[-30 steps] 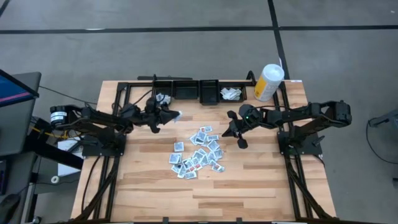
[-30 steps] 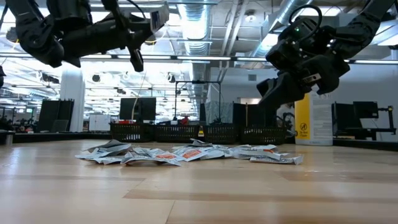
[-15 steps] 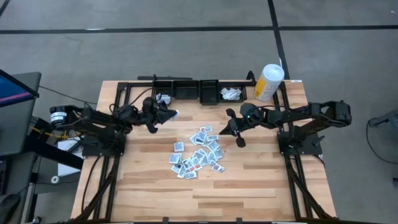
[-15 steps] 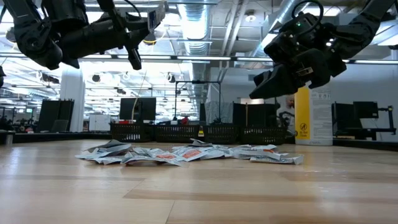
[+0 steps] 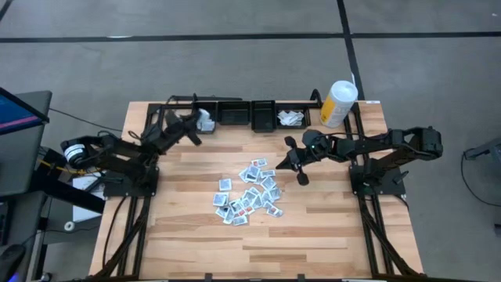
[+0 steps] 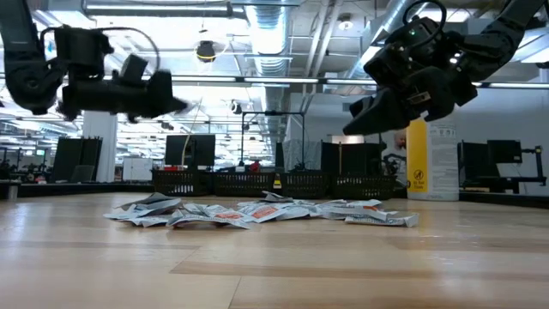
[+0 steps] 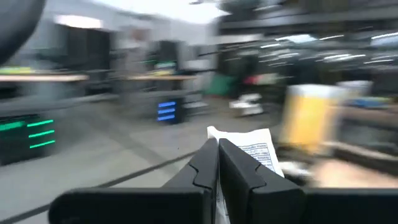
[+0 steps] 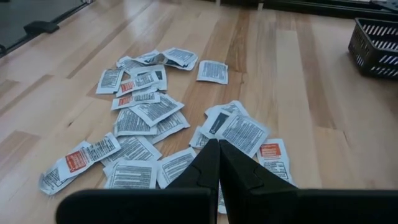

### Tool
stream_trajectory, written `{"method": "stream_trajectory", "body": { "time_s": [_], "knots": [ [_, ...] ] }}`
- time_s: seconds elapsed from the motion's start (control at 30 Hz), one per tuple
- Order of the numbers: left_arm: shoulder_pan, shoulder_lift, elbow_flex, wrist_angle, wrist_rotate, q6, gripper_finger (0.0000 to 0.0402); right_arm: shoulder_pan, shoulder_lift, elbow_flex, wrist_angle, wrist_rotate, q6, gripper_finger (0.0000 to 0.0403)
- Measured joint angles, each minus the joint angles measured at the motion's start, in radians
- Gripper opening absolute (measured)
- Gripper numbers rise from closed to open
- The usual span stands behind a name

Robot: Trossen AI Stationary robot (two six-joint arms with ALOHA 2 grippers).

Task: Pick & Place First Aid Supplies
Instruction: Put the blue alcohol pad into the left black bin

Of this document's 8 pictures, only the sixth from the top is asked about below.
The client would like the black desk monitor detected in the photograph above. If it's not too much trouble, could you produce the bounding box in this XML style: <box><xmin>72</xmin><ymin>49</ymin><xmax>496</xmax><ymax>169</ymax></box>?
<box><xmin>457</xmin><ymin>141</ymin><xmax>494</xmax><ymax>181</ymax></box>
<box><xmin>165</xmin><ymin>134</ymin><xmax>217</xmax><ymax>169</ymax></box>
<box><xmin>486</xmin><ymin>139</ymin><xmax>524</xmax><ymax>167</ymax></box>

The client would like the white cabinet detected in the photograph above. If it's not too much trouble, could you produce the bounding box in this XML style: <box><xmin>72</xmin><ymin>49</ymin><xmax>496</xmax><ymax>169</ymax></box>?
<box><xmin>122</xmin><ymin>156</ymin><xmax>154</xmax><ymax>182</ymax></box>

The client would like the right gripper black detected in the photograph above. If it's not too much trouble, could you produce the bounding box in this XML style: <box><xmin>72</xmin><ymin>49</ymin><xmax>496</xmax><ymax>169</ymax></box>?
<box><xmin>342</xmin><ymin>19</ymin><xmax>477</xmax><ymax>136</ymax></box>

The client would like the silver ventilation duct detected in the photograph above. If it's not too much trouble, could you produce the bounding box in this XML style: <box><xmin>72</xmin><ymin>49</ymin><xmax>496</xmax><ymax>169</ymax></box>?
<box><xmin>244</xmin><ymin>0</ymin><xmax>297</xmax><ymax>142</ymax></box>
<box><xmin>347</xmin><ymin>0</ymin><xmax>432</xmax><ymax>81</ymax></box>

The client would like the person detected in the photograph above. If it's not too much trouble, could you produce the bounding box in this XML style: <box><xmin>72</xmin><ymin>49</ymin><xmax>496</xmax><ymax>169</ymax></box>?
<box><xmin>392</xmin><ymin>128</ymin><xmax>408</xmax><ymax>173</ymax></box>

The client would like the black plastic mesh basket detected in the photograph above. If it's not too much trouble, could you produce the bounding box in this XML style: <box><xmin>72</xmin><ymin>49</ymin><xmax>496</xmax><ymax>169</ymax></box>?
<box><xmin>329</xmin><ymin>173</ymin><xmax>398</xmax><ymax>201</ymax></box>
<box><xmin>213</xmin><ymin>171</ymin><xmax>276</xmax><ymax>197</ymax></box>
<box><xmin>281</xmin><ymin>171</ymin><xmax>331</xmax><ymax>198</ymax></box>
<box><xmin>152</xmin><ymin>169</ymin><xmax>214</xmax><ymax>197</ymax></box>

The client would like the white packet with red print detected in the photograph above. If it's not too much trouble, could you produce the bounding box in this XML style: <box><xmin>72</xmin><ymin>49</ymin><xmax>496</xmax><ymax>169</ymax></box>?
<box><xmin>250</xmin><ymin>203</ymin><xmax>293</xmax><ymax>223</ymax></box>
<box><xmin>345</xmin><ymin>213</ymin><xmax>419</xmax><ymax>228</ymax></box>

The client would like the black partition panel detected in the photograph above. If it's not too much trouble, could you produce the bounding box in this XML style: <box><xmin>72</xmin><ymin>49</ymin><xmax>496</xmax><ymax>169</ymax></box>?
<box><xmin>51</xmin><ymin>136</ymin><xmax>104</xmax><ymax>184</ymax></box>
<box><xmin>321</xmin><ymin>141</ymin><xmax>383</xmax><ymax>175</ymax></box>

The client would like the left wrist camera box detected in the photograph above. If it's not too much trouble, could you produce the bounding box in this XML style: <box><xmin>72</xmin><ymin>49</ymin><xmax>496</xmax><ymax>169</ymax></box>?
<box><xmin>118</xmin><ymin>53</ymin><xmax>149</xmax><ymax>87</ymax></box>

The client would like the square white printed packet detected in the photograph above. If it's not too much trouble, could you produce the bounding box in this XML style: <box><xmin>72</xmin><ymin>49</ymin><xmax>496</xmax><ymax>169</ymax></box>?
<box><xmin>104</xmin><ymin>204</ymin><xmax>155</xmax><ymax>220</ymax></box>
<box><xmin>325</xmin><ymin>198</ymin><xmax>385</xmax><ymax>210</ymax></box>
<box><xmin>166</xmin><ymin>208</ymin><xmax>252</xmax><ymax>230</ymax></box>
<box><xmin>261</xmin><ymin>191</ymin><xmax>295</xmax><ymax>203</ymax></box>
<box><xmin>321</xmin><ymin>206</ymin><xmax>400</xmax><ymax>221</ymax></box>
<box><xmin>119</xmin><ymin>191</ymin><xmax>184</xmax><ymax>211</ymax></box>
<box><xmin>122</xmin><ymin>215</ymin><xmax>172</xmax><ymax>227</ymax></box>

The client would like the black tubular rack frame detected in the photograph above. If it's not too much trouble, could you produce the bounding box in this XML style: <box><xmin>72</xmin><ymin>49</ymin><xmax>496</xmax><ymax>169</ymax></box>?
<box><xmin>239</xmin><ymin>110</ymin><xmax>306</xmax><ymax>172</ymax></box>

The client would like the black hanging ceiling lamp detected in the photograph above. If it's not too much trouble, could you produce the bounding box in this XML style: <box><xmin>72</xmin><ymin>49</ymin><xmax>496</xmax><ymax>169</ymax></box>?
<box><xmin>195</xmin><ymin>39</ymin><xmax>218</xmax><ymax>64</ymax></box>

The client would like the yellow and white wipes canister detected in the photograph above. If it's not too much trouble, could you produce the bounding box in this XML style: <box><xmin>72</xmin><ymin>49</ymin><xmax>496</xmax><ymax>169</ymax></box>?
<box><xmin>406</xmin><ymin>118</ymin><xmax>460</xmax><ymax>202</ymax></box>

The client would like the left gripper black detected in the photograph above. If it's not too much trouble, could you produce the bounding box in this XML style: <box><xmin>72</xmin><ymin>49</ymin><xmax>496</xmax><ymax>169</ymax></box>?
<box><xmin>57</xmin><ymin>70</ymin><xmax>190</xmax><ymax>124</ymax></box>

